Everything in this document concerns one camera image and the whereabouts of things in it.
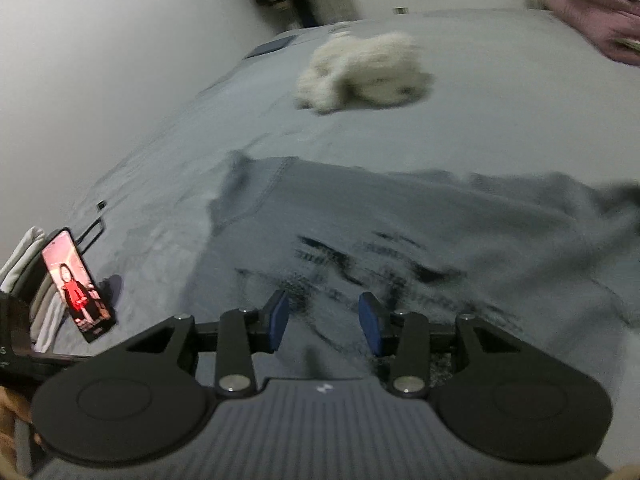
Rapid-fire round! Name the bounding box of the grey sweater with black pattern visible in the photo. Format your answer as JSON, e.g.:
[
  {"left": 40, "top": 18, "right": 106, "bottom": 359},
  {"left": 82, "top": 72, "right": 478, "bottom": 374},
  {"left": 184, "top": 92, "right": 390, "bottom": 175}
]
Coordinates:
[{"left": 182, "top": 152, "right": 640, "bottom": 391}]

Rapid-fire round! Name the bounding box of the white plush dog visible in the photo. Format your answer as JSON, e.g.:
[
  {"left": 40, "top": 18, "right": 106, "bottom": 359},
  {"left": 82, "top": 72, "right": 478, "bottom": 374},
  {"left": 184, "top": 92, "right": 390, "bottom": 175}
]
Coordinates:
[{"left": 294, "top": 31, "right": 435, "bottom": 116}]

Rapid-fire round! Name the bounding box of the grey bed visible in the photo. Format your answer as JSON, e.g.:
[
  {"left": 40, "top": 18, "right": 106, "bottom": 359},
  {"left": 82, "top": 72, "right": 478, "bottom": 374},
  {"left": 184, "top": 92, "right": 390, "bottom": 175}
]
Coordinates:
[{"left": 65, "top": 7, "right": 640, "bottom": 391}]

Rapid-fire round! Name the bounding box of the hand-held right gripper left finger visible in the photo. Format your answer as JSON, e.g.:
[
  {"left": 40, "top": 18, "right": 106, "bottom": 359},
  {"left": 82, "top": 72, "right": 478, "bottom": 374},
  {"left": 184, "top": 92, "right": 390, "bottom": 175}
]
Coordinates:
[{"left": 127, "top": 289, "right": 291, "bottom": 398}]

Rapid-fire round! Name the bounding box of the folded pink quilt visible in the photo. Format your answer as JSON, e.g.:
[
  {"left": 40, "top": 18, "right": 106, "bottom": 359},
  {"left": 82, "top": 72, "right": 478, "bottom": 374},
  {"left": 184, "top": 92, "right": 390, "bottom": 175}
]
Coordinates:
[{"left": 542, "top": 0, "right": 640, "bottom": 67}]

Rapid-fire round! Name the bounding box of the white folded cloth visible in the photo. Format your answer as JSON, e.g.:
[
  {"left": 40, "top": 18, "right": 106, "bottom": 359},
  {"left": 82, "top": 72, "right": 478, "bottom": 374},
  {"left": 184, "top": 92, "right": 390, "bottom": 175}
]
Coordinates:
[{"left": 0, "top": 226, "right": 66, "bottom": 353}]

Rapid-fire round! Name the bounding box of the black phone stand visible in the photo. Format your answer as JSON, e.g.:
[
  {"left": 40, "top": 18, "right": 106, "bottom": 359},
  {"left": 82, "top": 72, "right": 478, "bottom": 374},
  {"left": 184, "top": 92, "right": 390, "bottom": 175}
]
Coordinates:
[{"left": 75, "top": 217, "right": 123, "bottom": 313}]

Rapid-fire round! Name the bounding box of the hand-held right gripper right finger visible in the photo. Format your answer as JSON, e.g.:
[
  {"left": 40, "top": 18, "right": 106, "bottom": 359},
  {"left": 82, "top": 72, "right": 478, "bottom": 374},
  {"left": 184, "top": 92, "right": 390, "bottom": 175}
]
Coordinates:
[{"left": 357, "top": 292, "right": 523, "bottom": 400}]

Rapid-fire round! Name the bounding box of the smartphone with lit screen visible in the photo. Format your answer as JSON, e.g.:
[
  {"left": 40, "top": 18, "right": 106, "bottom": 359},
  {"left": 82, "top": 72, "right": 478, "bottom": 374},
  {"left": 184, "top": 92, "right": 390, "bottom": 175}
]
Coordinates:
[{"left": 41, "top": 228, "right": 118, "bottom": 343}]

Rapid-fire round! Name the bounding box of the dark tablet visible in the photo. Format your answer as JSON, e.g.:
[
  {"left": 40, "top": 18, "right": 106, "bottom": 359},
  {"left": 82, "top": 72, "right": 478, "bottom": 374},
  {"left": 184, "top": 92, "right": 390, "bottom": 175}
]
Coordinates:
[{"left": 246, "top": 37, "right": 293, "bottom": 59}]

